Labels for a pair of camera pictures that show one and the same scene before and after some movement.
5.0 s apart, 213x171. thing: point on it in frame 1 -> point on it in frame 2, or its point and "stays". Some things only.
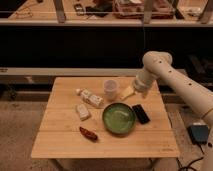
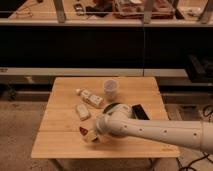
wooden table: x=104 y=117 stays
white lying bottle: x=93 y=100 stays
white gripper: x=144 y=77 -> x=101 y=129
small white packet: x=83 y=111 stays
